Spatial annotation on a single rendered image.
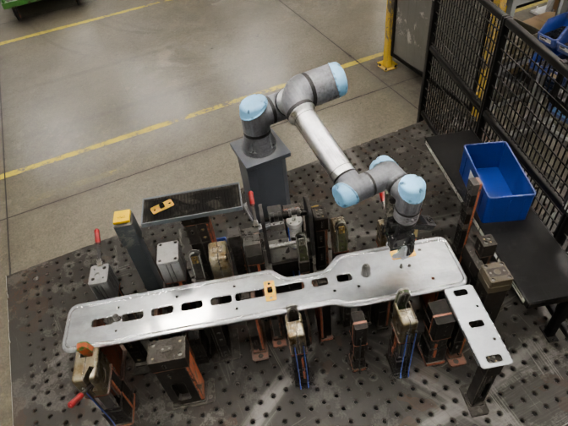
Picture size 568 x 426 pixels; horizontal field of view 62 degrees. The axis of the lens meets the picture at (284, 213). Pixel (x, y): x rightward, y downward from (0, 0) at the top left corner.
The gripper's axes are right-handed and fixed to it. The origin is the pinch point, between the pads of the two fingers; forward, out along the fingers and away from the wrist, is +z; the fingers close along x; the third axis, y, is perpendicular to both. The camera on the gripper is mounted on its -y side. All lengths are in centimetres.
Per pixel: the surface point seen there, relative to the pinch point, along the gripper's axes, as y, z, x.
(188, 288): 73, 11, -14
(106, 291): 102, 11, -22
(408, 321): 8.0, 2.0, 22.9
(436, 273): -10.6, 8.0, 6.7
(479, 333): -12.2, 5.4, 31.4
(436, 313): -4.2, 8.7, 20.0
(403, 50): -134, 108, -262
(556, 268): -47, 3, 19
